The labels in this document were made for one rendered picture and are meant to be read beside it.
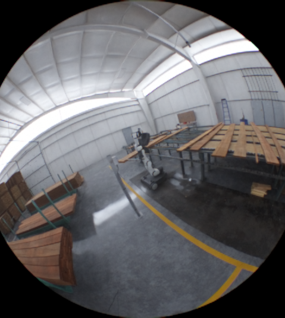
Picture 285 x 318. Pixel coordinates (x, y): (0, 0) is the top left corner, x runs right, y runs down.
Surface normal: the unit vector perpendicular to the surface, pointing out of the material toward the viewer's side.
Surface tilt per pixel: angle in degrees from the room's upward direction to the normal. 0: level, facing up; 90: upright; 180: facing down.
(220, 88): 89
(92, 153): 90
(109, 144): 90
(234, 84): 90
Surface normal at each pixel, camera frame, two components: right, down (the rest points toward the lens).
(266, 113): -0.81, 0.42
